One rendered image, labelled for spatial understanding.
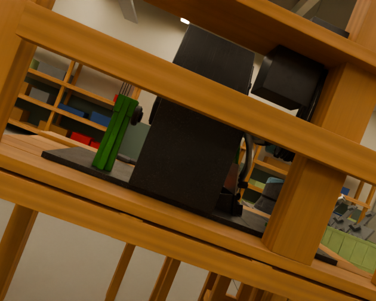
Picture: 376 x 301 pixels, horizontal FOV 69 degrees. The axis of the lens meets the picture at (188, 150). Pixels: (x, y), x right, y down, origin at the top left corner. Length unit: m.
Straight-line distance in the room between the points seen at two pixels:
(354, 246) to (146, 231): 1.44
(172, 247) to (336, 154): 0.54
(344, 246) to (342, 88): 1.20
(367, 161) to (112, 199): 0.74
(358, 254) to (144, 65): 1.69
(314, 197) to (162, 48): 6.44
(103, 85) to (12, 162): 6.24
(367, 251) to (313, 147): 1.28
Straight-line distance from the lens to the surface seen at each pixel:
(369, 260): 2.08
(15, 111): 7.09
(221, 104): 0.76
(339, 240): 1.94
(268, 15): 0.87
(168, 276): 1.76
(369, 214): 2.17
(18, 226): 1.61
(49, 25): 0.84
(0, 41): 0.93
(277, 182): 1.83
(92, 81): 7.13
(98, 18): 7.54
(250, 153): 1.11
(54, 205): 0.86
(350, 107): 0.98
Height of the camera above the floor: 1.08
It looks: level
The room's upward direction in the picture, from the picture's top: 22 degrees clockwise
